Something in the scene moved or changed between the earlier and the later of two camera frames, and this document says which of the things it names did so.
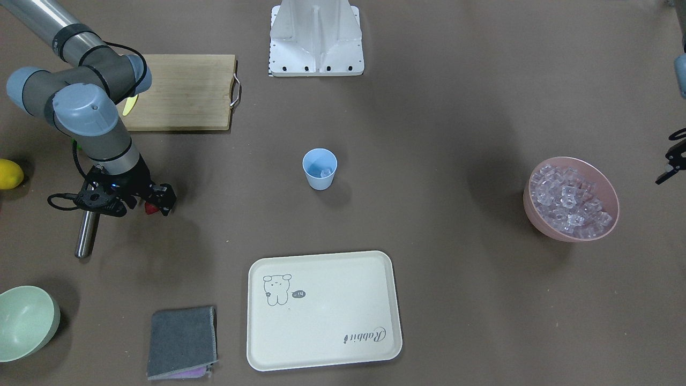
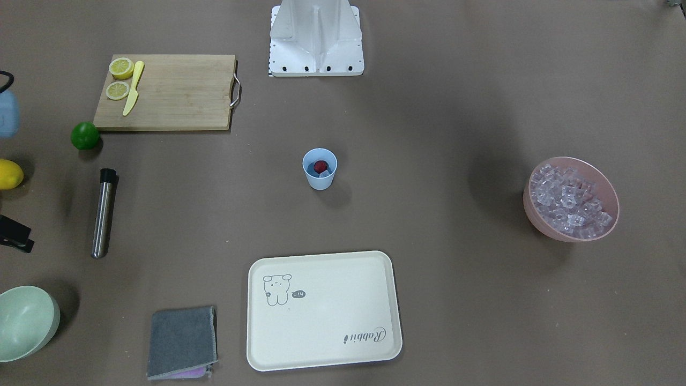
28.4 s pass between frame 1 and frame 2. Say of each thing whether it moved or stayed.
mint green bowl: stayed
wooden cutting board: stayed
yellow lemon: stayed
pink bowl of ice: stayed
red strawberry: moved
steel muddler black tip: moved
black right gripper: moved
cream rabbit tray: stayed
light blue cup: stayed
